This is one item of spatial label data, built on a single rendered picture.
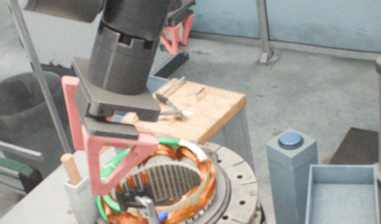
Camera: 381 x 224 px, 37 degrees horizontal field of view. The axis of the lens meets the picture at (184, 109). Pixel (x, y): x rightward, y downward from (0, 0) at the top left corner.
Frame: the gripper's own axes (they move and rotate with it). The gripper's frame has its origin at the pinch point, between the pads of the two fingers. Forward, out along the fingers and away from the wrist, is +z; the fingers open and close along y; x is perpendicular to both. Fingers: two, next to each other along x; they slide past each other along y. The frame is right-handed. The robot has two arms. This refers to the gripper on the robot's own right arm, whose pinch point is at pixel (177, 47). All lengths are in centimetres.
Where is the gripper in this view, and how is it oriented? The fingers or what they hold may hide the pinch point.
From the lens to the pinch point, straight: 121.0
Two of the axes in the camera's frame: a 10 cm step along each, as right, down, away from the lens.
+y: -5.9, 5.3, -6.2
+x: 7.9, 1.9, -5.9
